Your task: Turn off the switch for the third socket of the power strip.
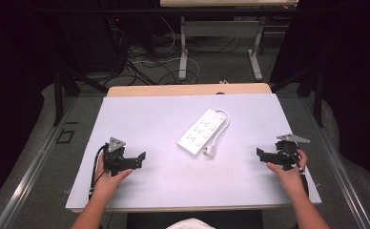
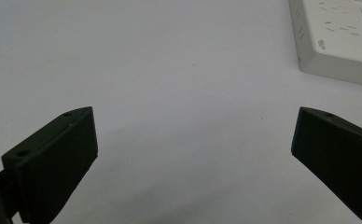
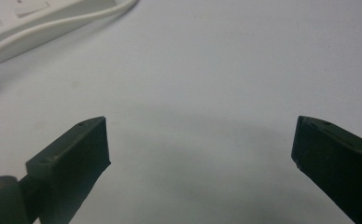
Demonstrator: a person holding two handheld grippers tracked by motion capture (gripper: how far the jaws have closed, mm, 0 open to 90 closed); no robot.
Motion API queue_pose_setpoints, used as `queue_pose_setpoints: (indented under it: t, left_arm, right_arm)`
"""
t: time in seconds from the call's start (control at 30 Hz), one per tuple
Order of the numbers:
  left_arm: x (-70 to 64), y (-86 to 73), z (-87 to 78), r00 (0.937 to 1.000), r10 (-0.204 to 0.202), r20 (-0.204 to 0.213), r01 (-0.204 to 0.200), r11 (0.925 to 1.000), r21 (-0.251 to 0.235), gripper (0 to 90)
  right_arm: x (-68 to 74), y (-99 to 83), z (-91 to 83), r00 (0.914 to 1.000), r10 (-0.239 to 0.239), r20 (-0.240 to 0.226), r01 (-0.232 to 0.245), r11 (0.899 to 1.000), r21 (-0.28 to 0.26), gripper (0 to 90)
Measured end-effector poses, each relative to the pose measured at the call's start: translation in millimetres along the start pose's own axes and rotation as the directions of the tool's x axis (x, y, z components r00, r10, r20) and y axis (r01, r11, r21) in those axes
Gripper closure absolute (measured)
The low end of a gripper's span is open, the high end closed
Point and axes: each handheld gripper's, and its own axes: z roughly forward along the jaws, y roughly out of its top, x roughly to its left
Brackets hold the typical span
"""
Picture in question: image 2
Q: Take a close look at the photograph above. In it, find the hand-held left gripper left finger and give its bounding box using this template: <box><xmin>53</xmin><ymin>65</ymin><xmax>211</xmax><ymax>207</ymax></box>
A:
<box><xmin>0</xmin><ymin>105</ymin><xmax>99</xmax><ymax>224</ymax></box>

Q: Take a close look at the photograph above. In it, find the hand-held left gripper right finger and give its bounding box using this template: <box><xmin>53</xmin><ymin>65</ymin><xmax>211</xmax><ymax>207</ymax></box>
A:
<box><xmin>290</xmin><ymin>106</ymin><xmax>362</xmax><ymax>224</ymax></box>

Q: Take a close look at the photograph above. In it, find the white power strip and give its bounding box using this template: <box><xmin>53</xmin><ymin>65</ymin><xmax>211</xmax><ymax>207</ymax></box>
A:
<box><xmin>287</xmin><ymin>0</ymin><xmax>362</xmax><ymax>89</ymax></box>

